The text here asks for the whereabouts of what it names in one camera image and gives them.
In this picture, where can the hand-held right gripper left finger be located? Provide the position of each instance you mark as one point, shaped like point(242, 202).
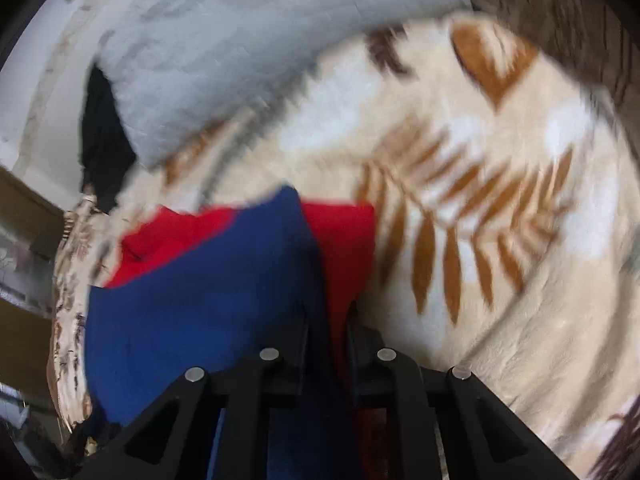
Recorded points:
point(285, 375)

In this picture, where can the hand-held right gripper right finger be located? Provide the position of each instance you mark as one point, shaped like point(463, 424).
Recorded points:
point(370, 375)

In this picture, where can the red and blue knit sweater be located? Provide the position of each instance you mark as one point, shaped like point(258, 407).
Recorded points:
point(200, 300)

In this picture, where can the black clothes pile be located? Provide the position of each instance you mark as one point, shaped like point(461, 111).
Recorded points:
point(102, 150)

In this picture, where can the leaf print blanket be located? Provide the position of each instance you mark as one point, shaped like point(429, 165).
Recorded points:
point(500, 285)

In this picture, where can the wooden framed glass door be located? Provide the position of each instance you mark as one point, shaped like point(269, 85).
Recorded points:
point(25, 210)

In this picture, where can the grey quilted pillow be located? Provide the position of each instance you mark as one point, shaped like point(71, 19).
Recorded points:
point(250, 50)

